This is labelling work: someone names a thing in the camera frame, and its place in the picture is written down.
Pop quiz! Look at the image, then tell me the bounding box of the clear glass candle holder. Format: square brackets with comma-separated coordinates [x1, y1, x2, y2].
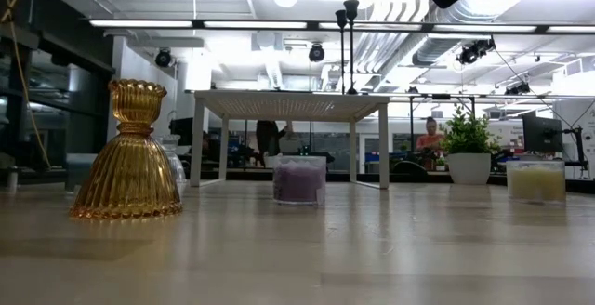
[157, 133, 188, 197]

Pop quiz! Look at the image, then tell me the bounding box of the amber ribbed glass candle holder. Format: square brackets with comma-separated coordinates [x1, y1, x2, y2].
[69, 78, 184, 221]

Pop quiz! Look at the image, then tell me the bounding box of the yellow candle in glass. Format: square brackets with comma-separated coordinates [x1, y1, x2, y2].
[505, 159, 567, 203]

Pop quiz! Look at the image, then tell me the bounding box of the purple candle in glass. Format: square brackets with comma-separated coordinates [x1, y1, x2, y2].
[271, 154, 328, 206]

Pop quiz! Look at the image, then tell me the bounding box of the blue candle in glass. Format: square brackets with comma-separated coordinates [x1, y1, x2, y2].
[64, 152, 99, 193]

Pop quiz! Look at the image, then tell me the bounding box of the LED light strip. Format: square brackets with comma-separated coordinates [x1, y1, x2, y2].
[546, 25, 595, 34]
[203, 20, 308, 30]
[318, 22, 422, 31]
[431, 24, 538, 33]
[88, 20, 194, 29]

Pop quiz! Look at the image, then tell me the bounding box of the person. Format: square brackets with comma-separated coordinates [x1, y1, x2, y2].
[254, 119, 292, 166]
[415, 116, 447, 171]

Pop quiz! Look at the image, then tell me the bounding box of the black computer monitor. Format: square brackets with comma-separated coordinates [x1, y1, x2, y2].
[521, 111, 564, 155]

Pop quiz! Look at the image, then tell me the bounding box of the green plant in white pot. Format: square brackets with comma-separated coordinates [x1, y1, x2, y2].
[439, 104, 502, 186]

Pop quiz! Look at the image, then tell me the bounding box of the white perforated metal shelf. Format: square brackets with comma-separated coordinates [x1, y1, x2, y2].
[189, 89, 391, 191]

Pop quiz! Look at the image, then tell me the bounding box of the black aluminium table frame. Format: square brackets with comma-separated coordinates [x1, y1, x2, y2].
[0, 165, 595, 195]

